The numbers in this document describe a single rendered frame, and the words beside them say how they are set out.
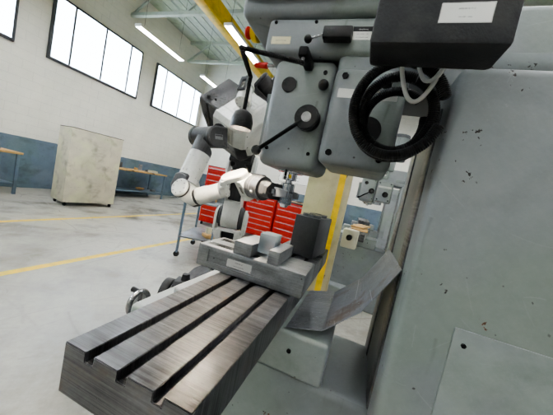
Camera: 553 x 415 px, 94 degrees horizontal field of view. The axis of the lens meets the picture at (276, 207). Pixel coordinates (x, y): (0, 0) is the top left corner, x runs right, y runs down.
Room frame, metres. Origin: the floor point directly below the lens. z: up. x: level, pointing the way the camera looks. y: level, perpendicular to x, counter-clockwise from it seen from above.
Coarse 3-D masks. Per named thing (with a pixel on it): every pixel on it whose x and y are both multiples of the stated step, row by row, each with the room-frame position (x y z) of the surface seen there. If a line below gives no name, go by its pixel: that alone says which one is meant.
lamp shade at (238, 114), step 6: (234, 114) 0.83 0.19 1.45; (240, 114) 0.82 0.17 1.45; (246, 114) 0.83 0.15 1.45; (234, 120) 0.82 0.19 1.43; (240, 120) 0.82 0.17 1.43; (246, 120) 0.83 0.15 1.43; (252, 120) 0.85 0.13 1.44; (234, 126) 0.88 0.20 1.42; (240, 126) 0.82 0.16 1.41; (246, 126) 0.83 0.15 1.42; (252, 126) 0.86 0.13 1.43
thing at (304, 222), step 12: (300, 216) 1.19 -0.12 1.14; (312, 216) 1.19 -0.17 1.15; (324, 216) 1.29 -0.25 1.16; (300, 228) 1.19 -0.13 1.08; (312, 228) 1.16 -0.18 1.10; (324, 228) 1.25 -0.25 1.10; (300, 240) 1.18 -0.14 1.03; (312, 240) 1.16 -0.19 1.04; (324, 240) 1.30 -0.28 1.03; (300, 252) 1.18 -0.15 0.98; (312, 252) 1.15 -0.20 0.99
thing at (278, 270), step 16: (208, 240) 0.84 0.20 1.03; (224, 240) 0.88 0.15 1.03; (208, 256) 0.79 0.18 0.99; (224, 256) 0.77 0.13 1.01; (240, 256) 0.75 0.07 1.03; (256, 256) 0.77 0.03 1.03; (272, 256) 0.72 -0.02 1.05; (288, 256) 0.81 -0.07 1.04; (224, 272) 0.76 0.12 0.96; (240, 272) 0.75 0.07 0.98; (256, 272) 0.73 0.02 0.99; (272, 272) 0.72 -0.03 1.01; (288, 272) 0.70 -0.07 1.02; (304, 272) 0.71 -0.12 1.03; (272, 288) 0.71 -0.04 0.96; (288, 288) 0.70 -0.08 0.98; (304, 288) 0.72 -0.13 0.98
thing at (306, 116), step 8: (296, 112) 0.74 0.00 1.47; (304, 112) 0.72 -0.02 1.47; (312, 112) 0.72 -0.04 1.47; (296, 120) 0.73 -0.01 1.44; (304, 120) 0.72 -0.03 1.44; (312, 120) 0.72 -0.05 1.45; (288, 128) 0.74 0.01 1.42; (304, 128) 0.73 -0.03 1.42; (312, 128) 0.73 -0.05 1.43; (280, 136) 0.75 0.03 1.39; (264, 144) 0.76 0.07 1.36; (256, 152) 0.76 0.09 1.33
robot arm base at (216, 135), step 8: (192, 128) 1.19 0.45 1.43; (208, 128) 1.12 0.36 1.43; (216, 128) 1.14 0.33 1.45; (224, 128) 1.17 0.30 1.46; (208, 136) 1.11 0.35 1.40; (216, 136) 1.14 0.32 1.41; (224, 136) 1.18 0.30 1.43; (192, 144) 1.20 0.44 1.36; (216, 144) 1.15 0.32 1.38; (224, 144) 1.18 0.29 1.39
